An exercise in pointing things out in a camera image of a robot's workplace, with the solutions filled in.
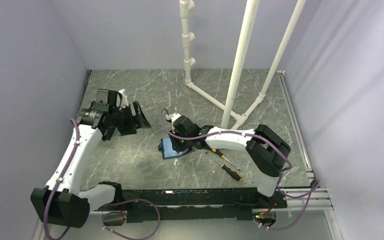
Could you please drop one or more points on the lower yellow black screwdriver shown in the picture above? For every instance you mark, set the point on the lower yellow black screwdriver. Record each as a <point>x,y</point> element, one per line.
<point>233,174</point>

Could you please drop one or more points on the yellow black screwdriver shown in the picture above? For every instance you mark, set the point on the yellow black screwdriver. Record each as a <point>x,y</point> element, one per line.
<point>221,155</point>
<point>233,174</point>

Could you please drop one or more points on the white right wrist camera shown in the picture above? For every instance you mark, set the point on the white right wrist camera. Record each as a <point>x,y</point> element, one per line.
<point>171,118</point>

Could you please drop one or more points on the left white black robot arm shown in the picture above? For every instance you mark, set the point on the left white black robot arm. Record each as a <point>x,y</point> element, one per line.
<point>61,201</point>

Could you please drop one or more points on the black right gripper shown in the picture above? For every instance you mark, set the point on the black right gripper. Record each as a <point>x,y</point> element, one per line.
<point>177,146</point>

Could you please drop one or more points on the aluminium extrusion rail frame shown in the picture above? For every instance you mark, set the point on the aluminium extrusion rail frame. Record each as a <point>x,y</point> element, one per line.
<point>298,199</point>

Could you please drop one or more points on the upper yellow black screwdriver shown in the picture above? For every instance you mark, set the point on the upper yellow black screwdriver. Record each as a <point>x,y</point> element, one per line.
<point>221,155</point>

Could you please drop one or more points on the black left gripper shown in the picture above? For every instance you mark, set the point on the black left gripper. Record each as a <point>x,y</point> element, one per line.
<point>138,120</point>

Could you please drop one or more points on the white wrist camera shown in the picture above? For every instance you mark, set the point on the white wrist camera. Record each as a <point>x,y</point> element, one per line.
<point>122,100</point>
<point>171,118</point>

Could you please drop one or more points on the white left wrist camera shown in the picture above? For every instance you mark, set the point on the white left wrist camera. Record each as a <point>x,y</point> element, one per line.
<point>122,100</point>

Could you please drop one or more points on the white PVC pipe frame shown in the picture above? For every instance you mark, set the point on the white PVC pipe frame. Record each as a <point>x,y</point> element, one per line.
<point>248,21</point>

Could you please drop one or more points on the dark blue card holder wallet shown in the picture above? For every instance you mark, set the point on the dark blue card holder wallet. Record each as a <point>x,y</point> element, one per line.
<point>167,151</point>

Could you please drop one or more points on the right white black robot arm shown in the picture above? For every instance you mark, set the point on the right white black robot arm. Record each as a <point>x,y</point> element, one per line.
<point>268,150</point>

